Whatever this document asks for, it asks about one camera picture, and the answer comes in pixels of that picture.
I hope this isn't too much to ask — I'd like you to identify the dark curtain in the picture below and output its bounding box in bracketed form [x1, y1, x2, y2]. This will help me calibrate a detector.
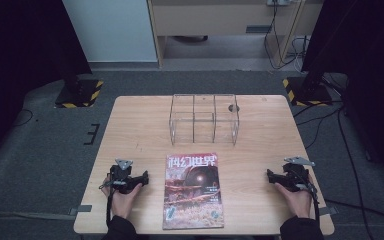
[301, 0, 384, 193]
[0, 0, 93, 174]

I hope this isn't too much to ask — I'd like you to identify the person's left hand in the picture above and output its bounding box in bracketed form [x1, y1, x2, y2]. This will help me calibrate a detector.
[100, 175, 144, 220]

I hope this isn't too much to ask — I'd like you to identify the person's right hand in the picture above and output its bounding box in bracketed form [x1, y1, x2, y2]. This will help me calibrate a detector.
[273, 180, 315, 220]

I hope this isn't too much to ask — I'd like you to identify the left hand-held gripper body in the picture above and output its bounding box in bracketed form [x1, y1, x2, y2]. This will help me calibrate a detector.
[108, 158, 138, 195]

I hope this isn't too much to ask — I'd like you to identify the thin black floor cable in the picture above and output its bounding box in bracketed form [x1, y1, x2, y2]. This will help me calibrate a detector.
[12, 108, 35, 128]

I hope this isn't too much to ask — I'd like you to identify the black hanging cable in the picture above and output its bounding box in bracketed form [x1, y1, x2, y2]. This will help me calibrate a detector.
[263, 0, 312, 71]

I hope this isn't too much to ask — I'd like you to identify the grey tape strip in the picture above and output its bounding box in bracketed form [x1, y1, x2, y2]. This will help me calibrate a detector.
[317, 206, 339, 217]
[68, 204, 93, 216]

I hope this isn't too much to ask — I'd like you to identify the white power strip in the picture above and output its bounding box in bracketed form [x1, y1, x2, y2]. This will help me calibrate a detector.
[266, 0, 295, 7]

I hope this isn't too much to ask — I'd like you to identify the clear acrylic divided rack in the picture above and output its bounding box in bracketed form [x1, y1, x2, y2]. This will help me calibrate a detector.
[168, 93, 241, 147]

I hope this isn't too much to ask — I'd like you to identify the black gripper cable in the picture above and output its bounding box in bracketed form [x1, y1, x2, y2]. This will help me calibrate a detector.
[296, 168, 322, 224]
[98, 179, 128, 228]

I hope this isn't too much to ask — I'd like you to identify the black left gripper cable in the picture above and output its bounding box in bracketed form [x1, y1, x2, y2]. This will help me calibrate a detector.
[98, 179, 128, 228]

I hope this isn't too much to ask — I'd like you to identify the white partition panel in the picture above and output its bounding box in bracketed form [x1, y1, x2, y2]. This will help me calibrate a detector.
[62, 0, 158, 63]

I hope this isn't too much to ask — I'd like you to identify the light wooden cabinet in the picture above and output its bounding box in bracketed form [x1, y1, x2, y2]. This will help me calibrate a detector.
[146, 0, 325, 70]

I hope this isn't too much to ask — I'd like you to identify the long black floor cable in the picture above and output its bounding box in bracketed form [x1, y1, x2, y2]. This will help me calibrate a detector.
[323, 105, 384, 240]

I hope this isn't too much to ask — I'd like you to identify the red illustrated magazine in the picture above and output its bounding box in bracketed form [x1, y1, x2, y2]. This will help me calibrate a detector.
[162, 152, 225, 231]

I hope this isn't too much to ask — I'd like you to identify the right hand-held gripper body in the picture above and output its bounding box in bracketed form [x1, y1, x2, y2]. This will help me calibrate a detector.
[281, 156, 316, 193]

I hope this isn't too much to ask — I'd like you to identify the black striped stand base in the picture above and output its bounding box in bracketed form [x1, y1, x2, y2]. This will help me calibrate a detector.
[282, 76, 334, 107]
[54, 78, 105, 109]

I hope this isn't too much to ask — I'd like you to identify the short black floor cable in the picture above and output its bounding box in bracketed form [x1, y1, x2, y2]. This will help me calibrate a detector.
[292, 99, 344, 118]

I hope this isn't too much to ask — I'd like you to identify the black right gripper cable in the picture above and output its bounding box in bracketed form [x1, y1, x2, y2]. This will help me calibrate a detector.
[296, 168, 322, 224]

